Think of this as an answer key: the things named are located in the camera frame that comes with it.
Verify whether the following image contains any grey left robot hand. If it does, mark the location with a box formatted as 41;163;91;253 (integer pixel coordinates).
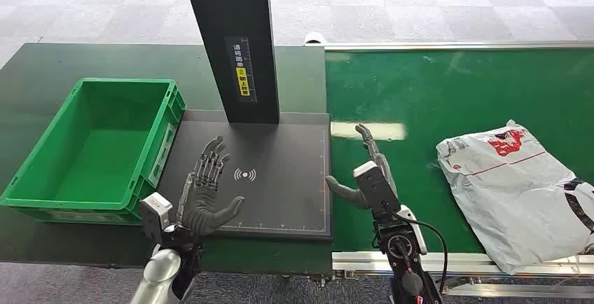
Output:
177;135;245;238

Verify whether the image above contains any grey plastic mailer package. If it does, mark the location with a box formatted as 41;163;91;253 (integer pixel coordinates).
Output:
436;120;594;276

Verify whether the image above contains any green conveyor belt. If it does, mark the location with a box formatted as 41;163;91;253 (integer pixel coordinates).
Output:
324;48;594;254

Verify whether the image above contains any green plastic crate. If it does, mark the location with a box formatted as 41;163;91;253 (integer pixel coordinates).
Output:
0;77;187;226

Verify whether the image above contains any yellow warning label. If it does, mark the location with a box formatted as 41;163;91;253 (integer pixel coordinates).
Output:
235;67;251;97

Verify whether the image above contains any black scanner column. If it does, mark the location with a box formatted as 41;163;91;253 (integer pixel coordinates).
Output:
179;0;281;125

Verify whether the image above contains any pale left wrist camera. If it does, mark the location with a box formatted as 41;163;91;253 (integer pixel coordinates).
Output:
138;193;174;243

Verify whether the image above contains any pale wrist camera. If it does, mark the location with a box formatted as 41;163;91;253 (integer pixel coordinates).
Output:
138;193;174;243
353;161;403;216

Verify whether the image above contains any black scanner base plate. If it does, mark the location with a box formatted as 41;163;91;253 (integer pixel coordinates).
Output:
156;109;333;241

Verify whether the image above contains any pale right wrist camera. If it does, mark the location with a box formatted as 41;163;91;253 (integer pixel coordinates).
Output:
353;161;403;216

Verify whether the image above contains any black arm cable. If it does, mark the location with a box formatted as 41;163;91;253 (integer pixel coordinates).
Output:
398;216;449;293

